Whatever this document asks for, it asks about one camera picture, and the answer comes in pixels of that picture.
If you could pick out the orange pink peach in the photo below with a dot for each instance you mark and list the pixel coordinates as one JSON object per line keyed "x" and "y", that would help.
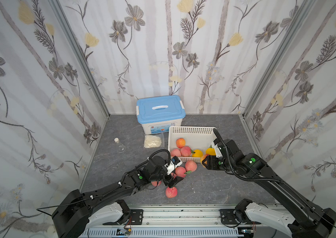
{"x": 180, "y": 143}

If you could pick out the pink peach top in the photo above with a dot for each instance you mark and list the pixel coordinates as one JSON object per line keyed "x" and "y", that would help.
{"x": 176, "y": 152}

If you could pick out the pink peach bottom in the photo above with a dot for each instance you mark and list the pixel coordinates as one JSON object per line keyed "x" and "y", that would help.
{"x": 171, "y": 192}

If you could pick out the yellow peach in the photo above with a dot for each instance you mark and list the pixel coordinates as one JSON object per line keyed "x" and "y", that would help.
{"x": 211, "y": 151}
{"x": 197, "y": 153}

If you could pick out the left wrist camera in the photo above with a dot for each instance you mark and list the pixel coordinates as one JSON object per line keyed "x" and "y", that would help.
{"x": 174, "y": 163}

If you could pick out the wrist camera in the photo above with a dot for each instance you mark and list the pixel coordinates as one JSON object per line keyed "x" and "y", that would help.
{"x": 217, "y": 152}
{"x": 174, "y": 163}

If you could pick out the small green circuit board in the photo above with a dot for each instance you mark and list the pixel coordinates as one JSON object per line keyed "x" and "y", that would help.
{"x": 123, "y": 232}

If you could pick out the small glass flask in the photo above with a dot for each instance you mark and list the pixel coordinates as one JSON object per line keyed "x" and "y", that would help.
{"x": 119, "y": 146}

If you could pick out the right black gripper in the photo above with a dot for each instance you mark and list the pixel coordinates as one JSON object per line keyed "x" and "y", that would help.
{"x": 211, "y": 162}

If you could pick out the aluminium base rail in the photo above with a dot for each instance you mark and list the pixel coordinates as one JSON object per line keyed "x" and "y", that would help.
{"x": 118, "y": 213}

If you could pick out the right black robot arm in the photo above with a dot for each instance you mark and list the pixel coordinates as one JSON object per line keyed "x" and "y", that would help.
{"x": 303, "y": 218}

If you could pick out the blue lid storage box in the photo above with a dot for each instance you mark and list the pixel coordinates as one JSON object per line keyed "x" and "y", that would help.
{"x": 157, "y": 114}

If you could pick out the white perforated plastic basket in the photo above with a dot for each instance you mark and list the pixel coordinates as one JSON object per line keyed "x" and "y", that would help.
{"x": 200, "y": 138}

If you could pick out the orange red peach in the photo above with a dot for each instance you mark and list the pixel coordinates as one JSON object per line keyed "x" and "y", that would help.
{"x": 204, "y": 160}

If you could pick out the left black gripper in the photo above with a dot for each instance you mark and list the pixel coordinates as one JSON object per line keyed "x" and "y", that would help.
{"x": 171, "y": 177}

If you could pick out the pink peach second row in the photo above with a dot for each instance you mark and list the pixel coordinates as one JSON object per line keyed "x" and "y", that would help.
{"x": 186, "y": 151}

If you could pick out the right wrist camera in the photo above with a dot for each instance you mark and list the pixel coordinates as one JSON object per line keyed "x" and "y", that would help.
{"x": 217, "y": 152}

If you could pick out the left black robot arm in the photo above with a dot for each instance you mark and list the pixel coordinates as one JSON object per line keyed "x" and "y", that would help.
{"x": 72, "y": 215}

